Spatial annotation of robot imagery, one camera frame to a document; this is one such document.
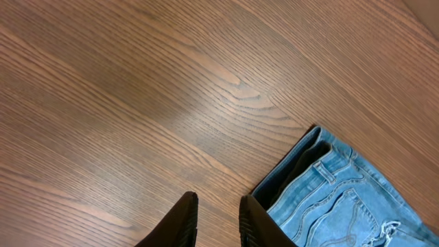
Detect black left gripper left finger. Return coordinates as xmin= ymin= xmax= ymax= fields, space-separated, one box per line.
xmin=135 ymin=191 xmax=198 ymax=247

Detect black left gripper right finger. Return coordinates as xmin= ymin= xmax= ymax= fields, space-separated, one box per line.
xmin=239 ymin=195 xmax=297 ymax=247

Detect light blue denim jeans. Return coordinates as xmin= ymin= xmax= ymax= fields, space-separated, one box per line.
xmin=252 ymin=126 xmax=438 ymax=247

